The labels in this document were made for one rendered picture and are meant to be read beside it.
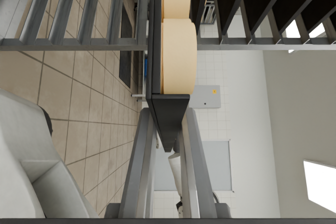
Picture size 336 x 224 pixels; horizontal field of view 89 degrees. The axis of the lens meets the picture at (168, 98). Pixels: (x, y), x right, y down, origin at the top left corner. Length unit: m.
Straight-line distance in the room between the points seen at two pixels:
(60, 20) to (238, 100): 3.92
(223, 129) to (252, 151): 0.77
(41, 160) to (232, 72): 4.25
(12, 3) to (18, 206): 0.72
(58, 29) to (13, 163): 0.52
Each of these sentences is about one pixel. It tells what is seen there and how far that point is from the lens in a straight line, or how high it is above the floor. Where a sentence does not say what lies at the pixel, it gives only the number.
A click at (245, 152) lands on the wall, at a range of 4.29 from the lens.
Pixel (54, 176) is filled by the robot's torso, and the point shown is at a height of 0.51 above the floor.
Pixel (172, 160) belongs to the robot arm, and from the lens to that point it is 0.62.
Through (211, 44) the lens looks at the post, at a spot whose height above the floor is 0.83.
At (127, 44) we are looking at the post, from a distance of 0.60.
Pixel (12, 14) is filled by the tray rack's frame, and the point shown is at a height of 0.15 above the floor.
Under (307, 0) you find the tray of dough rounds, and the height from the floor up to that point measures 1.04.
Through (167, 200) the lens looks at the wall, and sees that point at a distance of 4.17.
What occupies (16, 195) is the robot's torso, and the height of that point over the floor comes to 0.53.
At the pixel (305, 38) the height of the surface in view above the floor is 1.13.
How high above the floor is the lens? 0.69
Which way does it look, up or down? level
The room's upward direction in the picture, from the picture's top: 90 degrees clockwise
